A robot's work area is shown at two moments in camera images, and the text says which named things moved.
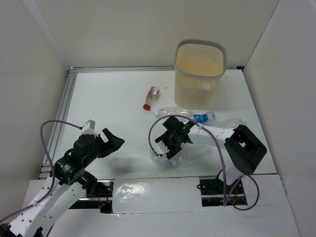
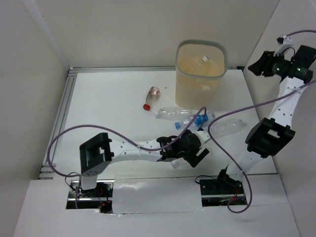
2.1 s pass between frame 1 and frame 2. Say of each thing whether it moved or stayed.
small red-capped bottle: stayed
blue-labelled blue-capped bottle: stayed
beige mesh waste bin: stayed
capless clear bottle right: stayed
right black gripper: moved
